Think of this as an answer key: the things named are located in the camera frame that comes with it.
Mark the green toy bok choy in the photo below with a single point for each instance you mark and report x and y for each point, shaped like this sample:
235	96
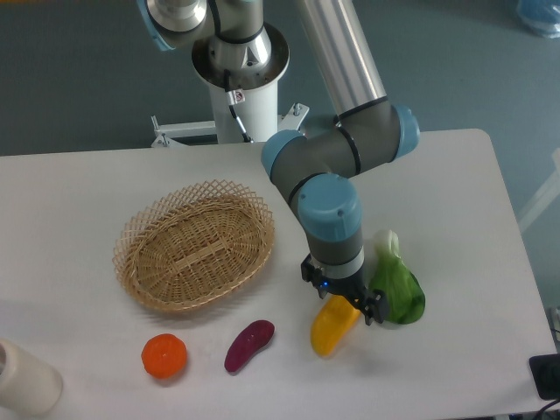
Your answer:
405	296

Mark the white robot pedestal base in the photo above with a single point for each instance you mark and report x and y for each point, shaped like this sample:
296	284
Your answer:
239	116

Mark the orange toy persimmon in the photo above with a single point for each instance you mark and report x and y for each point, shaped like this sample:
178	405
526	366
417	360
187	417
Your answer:
164	355

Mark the black device at edge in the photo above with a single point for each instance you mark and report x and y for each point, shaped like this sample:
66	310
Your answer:
545	372

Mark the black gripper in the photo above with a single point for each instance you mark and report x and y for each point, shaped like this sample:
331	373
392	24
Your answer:
374	305

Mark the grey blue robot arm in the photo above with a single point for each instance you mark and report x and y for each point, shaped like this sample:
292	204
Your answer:
241	58

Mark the blue bag in corner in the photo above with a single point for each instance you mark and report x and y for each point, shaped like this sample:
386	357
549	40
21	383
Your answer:
540	16

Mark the yellow toy mango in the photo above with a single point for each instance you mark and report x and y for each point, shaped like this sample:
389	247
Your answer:
336	318

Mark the woven wicker basket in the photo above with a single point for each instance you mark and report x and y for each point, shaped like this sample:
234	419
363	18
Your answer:
194	246

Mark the cream white cylinder bottle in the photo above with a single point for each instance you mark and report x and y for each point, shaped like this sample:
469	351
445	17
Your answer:
29	385

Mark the purple toy sweet potato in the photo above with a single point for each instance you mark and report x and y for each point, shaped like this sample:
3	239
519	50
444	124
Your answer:
250	341

